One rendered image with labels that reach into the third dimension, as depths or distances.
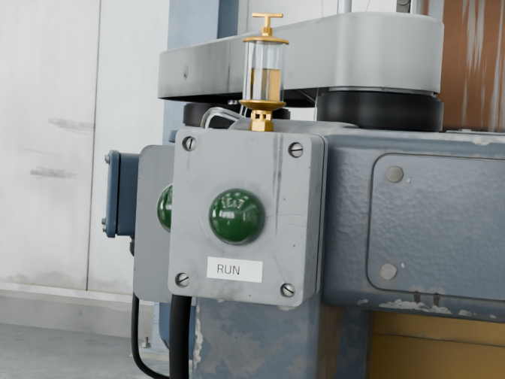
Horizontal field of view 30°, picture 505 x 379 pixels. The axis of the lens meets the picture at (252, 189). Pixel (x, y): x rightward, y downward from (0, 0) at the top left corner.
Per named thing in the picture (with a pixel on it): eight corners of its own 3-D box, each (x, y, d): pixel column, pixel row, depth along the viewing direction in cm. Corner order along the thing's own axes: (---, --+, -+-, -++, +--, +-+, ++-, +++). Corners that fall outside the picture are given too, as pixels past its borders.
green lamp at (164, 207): (146, 235, 52) (149, 180, 52) (166, 231, 55) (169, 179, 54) (191, 239, 51) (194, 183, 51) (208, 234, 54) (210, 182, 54)
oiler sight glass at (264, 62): (237, 98, 57) (240, 40, 56) (248, 101, 59) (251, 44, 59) (277, 100, 56) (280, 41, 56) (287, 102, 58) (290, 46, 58)
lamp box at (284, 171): (166, 294, 51) (175, 126, 50) (193, 283, 55) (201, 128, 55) (302, 308, 49) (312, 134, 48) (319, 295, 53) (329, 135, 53)
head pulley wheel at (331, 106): (303, 125, 65) (306, 89, 65) (328, 129, 73) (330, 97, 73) (436, 133, 62) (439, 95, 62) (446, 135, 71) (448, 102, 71)
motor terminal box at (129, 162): (100, 262, 98) (106, 151, 98) (100, 249, 109) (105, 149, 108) (179, 264, 100) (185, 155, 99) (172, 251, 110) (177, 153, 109)
